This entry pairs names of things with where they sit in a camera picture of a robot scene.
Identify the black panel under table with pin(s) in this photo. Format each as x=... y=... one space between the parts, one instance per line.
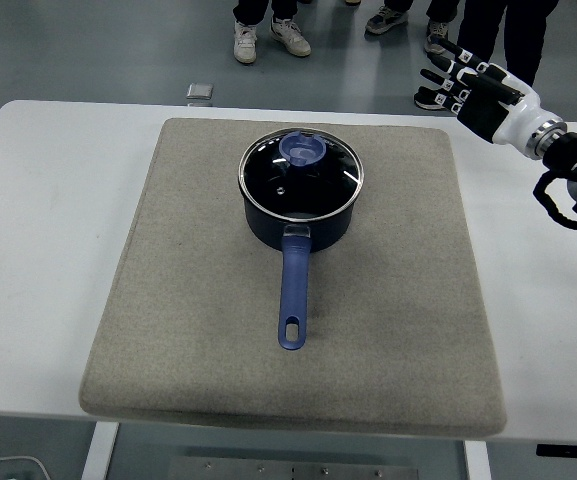
x=573 y=450

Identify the glass pot lid blue knob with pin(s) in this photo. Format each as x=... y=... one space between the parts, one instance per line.
x=300 y=150

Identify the person in white shoes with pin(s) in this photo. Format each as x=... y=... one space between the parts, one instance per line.
x=245 y=42

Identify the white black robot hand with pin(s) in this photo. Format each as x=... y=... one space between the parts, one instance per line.
x=510 y=117

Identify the white table leg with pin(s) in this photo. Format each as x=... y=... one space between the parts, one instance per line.
x=99 y=450
x=477 y=462

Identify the person in grey shoes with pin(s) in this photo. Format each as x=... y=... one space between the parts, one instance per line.
x=385 y=20

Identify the person in dark trousers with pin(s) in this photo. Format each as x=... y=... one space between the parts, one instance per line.
x=523 y=30

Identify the beige fabric mat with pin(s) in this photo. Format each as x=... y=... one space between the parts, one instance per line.
x=393 y=300

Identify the silver floor outlet cover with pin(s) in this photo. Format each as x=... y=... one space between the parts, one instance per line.
x=200 y=90

